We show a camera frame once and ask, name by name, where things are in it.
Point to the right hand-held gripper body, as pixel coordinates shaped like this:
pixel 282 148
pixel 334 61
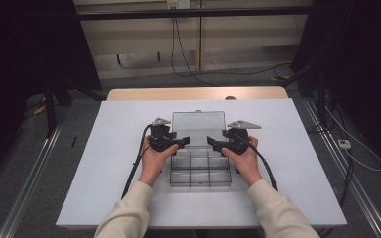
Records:
pixel 238 140

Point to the white power strip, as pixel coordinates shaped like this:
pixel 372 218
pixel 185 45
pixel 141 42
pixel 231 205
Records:
pixel 344 143

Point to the aluminium floor rail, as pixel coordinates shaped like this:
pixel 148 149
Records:
pixel 28 188
pixel 368 211

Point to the yellow floor tape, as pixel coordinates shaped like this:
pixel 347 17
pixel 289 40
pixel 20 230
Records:
pixel 39 109
pixel 279 78

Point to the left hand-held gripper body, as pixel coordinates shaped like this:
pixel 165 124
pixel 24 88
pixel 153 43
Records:
pixel 160 135

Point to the clear plastic compartment box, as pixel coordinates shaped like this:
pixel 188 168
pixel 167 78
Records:
pixel 198 122

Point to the white wall socket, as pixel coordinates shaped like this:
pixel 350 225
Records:
pixel 178 3

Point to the black curtain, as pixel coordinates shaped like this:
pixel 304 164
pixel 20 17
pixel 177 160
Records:
pixel 370 49
pixel 13 49

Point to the black horizontal bar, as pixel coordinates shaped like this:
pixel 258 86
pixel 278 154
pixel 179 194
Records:
pixel 211 12

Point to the white table board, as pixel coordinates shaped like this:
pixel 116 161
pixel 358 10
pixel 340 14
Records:
pixel 294 148

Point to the person's left hand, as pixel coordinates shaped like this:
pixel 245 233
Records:
pixel 152 165

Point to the wooden table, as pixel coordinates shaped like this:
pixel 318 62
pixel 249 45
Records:
pixel 178 94

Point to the black metal stand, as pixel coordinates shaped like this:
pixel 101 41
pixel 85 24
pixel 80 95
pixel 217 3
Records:
pixel 49 112

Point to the small black floor item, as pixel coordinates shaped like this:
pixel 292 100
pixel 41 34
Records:
pixel 74 141

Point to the person's right hand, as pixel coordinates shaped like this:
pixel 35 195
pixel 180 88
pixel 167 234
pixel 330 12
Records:
pixel 248 165

